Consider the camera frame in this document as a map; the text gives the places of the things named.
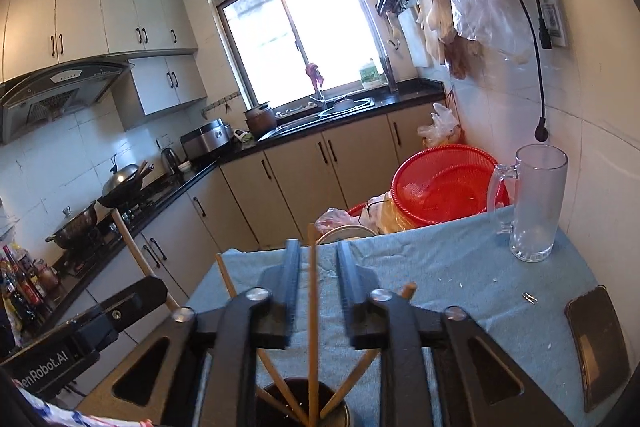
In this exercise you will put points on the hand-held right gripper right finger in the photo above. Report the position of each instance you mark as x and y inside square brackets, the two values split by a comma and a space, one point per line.
[343, 292]

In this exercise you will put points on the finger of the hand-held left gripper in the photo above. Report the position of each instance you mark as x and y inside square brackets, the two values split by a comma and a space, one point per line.
[125, 304]

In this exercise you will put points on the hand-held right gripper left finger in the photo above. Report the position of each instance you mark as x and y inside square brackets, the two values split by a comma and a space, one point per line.
[294, 292]

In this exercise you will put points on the long wooden chopstick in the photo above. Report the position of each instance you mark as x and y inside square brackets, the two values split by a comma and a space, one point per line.
[312, 332]
[136, 252]

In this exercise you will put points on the bundle of wooden chopsticks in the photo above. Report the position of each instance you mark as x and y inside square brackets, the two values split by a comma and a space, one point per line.
[345, 384]

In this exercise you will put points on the dark grey chopstick holder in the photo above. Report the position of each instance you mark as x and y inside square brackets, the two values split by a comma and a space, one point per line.
[292, 394]

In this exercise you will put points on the person's left forearm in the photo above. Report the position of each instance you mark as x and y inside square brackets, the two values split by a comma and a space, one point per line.
[75, 417]

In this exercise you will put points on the crumpled plastic bags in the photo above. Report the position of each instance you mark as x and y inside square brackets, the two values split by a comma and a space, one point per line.
[345, 219]

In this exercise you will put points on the group of condiment bottles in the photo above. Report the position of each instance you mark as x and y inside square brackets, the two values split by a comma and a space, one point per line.
[22, 287]

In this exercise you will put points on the red plastic basin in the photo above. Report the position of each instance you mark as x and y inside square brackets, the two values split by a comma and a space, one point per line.
[357, 209]

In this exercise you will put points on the steel pot with lid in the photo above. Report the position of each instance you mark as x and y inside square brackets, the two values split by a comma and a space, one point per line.
[75, 227]

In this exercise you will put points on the black gas stove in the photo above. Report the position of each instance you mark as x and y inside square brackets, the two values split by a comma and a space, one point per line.
[130, 207]

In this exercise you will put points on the beige base cabinets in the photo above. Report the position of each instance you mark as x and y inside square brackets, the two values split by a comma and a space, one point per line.
[295, 172]

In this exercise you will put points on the black wok with steel lid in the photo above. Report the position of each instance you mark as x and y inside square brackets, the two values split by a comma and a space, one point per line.
[122, 184]

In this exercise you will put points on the grey-blue towel table cloth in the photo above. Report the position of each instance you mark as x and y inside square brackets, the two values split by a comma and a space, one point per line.
[480, 272]

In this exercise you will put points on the red plastic basket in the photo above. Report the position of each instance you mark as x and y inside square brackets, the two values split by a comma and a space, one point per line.
[445, 187]

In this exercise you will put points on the black kettle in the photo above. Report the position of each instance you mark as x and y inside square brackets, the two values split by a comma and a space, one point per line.
[170, 161]

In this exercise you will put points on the white and green scrubber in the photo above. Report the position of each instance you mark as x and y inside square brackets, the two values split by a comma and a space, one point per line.
[241, 136]

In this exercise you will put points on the black countertop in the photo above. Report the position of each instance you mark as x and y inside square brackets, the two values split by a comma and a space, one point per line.
[300, 127]

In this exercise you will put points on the brown clay pot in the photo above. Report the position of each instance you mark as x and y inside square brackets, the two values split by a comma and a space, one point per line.
[261, 119]

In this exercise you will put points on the steel rice cooker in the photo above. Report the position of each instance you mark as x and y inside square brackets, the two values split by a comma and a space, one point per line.
[205, 139]

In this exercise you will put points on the steel sink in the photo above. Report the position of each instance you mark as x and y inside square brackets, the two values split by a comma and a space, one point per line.
[330, 112]

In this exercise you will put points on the small metal clip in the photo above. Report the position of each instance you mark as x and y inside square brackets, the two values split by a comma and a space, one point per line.
[530, 298]

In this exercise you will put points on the white plastic bag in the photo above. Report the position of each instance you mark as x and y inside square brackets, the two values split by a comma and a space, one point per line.
[440, 124]

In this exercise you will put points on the steel faucet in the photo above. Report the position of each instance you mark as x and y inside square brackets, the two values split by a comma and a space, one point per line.
[319, 94]

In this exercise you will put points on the clear glass mug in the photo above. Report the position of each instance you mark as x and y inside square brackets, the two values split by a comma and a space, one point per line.
[537, 207]

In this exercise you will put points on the green dish soap bottle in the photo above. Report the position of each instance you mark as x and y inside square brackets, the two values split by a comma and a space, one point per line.
[372, 76]

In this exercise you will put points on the pink cloth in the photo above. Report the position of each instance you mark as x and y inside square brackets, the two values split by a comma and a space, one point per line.
[315, 74]

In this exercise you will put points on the tall metal canister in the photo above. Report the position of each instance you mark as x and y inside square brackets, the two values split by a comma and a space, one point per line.
[390, 74]

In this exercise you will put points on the grey range hood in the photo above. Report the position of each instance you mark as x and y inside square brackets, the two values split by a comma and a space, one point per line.
[60, 89]

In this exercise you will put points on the white cutting board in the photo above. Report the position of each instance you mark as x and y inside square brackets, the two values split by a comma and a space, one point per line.
[417, 39]

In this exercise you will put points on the bunch of pale hanging bags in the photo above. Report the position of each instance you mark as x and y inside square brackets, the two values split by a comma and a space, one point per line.
[445, 37]

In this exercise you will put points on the sliding window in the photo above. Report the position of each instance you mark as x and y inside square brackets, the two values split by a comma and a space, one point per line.
[290, 7]

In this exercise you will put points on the beige upper cabinet row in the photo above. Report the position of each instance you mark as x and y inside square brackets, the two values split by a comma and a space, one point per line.
[85, 17]

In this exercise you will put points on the clear hanging plastic bag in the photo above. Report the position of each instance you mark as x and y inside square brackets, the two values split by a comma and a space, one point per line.
[480, 7]

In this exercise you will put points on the wall hook rail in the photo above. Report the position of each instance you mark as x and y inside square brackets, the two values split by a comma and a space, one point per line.
[220, 103]

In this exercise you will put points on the small beige wall cabinet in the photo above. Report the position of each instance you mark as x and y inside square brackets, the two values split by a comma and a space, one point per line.
[165, 84]

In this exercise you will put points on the white wall socket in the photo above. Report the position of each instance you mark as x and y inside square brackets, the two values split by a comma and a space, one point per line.
[557, 14]

